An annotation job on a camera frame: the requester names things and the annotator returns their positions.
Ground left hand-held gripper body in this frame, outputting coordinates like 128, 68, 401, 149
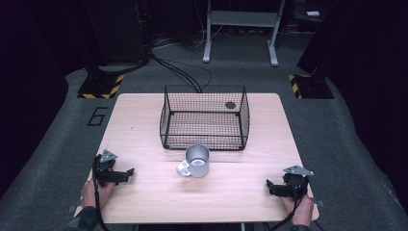
92, 148, 118, 188

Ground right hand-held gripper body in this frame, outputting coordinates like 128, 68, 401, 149
282, 165, 315, 200

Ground silver metal mug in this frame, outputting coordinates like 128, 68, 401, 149
175, 143, 212, 179

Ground black wire mesh basket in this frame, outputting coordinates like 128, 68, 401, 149
159, 84, 251, 151

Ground person's right hand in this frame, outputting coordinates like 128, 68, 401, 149
278, 193, 315, 227

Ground person's left hand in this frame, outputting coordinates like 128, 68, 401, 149
80, 178, 115, 210

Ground black stand with hazard tape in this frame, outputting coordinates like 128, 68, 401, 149
77, 0, 125, 100
288, 64, 335, 100

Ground dark curtain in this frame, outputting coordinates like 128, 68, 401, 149
0, 0, 107, 198
296, 0, 408, 216

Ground white metal stand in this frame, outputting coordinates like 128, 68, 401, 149
202, 0, 287, 67

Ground right hand-held gripper black cable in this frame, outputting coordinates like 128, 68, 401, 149
268, 179, 306, 231

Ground hand-held gripper black cable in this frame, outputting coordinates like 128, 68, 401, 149
268, 179, 306, 231
92, 167, 110, 231

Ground left hand-held gripper black cable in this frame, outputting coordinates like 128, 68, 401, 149
92, 167, 110, 231

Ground black floor cables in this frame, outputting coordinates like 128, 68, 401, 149
148, 35, 214, 94

